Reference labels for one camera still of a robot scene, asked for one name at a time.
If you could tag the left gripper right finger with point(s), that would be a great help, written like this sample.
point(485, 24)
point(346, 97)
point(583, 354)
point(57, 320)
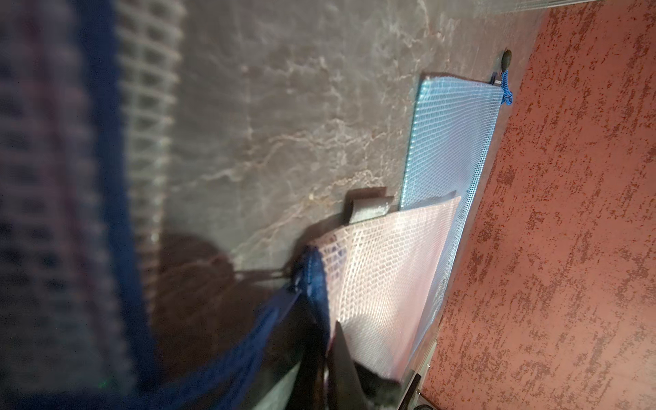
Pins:
point(344, 388)

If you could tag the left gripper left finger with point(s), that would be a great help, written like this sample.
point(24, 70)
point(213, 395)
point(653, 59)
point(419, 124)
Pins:
point(308, 391)

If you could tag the clear white mesh document bag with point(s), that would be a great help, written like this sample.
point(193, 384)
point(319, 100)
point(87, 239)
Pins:
point(371, 277)

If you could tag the blue mesh document bag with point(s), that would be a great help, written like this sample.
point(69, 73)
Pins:
point(454, 121)
point(87, 99)

